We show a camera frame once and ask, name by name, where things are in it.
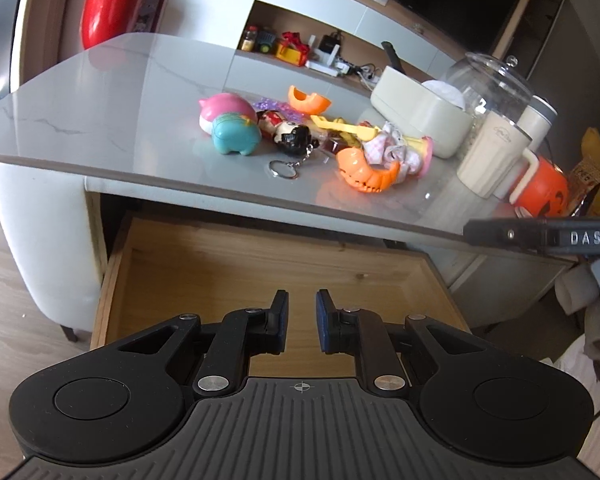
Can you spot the orange toothed pumpkin piece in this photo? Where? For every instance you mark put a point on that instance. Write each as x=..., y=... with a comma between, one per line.
x=365, y=175

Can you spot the white power strip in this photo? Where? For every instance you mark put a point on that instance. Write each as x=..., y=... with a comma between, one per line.
x=366, y=74

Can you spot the printed snack packet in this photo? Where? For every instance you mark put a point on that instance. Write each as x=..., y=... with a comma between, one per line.
x=587, y=177

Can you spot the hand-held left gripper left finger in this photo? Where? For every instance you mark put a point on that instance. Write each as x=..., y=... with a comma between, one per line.
x=281, y=320

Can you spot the grey patterned board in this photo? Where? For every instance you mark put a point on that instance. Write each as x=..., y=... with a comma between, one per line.
x=147, y=5

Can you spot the yellow spice jar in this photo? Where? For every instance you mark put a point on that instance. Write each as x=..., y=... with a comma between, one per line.
x=249, y=39

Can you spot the dark red candy packet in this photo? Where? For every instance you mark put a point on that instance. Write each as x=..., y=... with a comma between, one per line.
x=342, y=144

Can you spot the white soft bundle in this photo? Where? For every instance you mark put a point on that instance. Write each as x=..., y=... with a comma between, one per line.
x=442, y=94

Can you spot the wooden drawer with white front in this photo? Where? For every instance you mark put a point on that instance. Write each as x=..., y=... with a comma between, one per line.
x=205, y=270

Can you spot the red floor vase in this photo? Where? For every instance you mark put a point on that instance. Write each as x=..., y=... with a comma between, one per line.
x=105, y=10

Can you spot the black power adapter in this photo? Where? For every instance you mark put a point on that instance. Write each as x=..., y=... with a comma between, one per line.
x=330, y=44

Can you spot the cream ribbed mug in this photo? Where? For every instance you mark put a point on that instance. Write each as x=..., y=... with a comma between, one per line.
x=485, y=160

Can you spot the orange pumpkin shell piece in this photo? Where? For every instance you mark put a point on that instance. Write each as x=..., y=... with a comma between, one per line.
x=315, y=105

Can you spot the white thermos bottle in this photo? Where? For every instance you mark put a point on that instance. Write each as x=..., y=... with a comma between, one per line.
x=532, y=125

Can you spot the orange pumpkin bucket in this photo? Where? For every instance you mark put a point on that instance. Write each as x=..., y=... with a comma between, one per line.
x=545, y=185

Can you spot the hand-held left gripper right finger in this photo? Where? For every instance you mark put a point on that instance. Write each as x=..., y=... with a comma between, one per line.
x=322, y=322

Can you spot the glass jar with lid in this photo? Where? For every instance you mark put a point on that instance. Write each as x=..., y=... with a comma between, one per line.
x=485, y=85

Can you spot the teal squishy toy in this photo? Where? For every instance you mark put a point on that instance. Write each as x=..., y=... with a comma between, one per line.
x=232, y=135

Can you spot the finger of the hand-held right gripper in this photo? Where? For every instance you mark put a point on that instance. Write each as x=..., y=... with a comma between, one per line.
x=500, y=234

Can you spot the white plastic stand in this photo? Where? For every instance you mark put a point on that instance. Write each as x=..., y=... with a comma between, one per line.
x=327, y=66

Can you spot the pink pig squishy toy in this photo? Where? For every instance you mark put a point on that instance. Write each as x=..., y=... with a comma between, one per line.
x=225, y=107

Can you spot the white table drawer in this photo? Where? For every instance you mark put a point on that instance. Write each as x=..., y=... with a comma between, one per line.
x=505, y=275

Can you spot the red and yellow toy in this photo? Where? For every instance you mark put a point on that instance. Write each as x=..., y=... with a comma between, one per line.
x=292, y=50

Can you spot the cream oval container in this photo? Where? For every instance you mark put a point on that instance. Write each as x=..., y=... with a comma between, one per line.
x=415, y=115

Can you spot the white coffee table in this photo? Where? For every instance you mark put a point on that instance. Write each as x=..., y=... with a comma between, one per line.
x=105, y=110

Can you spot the purple lace cloth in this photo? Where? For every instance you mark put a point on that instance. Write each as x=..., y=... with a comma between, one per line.
x=272, y=104

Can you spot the yellow plastic toy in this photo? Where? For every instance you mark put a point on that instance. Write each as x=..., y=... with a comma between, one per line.
x=342, y=127

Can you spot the red and white figurine toy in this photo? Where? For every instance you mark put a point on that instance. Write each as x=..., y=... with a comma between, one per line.
x=292, y=140

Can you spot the pink checked doll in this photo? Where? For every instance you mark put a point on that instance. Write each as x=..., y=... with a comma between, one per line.
x=395, y=150

